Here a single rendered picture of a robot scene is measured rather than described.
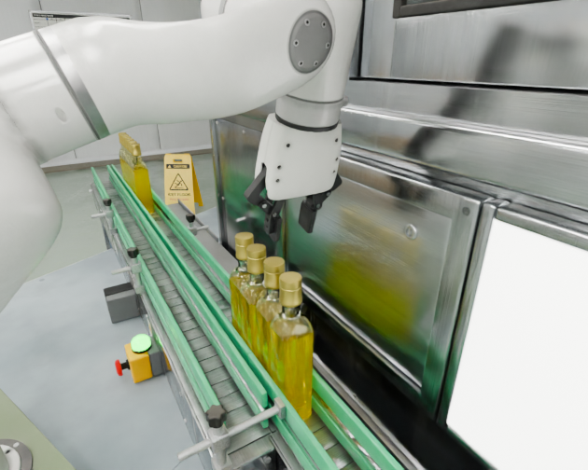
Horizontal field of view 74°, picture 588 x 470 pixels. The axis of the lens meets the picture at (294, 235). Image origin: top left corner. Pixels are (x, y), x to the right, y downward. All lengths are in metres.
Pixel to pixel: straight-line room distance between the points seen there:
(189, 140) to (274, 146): 6.31
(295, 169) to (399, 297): 0.26
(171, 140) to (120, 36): 6.35
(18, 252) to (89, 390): 0.80
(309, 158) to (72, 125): 0.25
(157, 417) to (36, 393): 0.31
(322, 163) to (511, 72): 0.22
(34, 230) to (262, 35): 0.21
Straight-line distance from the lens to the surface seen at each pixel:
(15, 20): 6.38
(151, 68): 0.31
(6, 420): 0.96
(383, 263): 0.61
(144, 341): 1.02
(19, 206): 0.29
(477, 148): 0.47
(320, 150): 0.47
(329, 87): 0.43
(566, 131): 0.45
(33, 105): 0.33
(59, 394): 1.12
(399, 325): 0.63
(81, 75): 0.33
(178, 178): 4.05
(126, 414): 1.01
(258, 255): 0.67
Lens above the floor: 1.46
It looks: 24 degrees down
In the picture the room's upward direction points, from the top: straight up
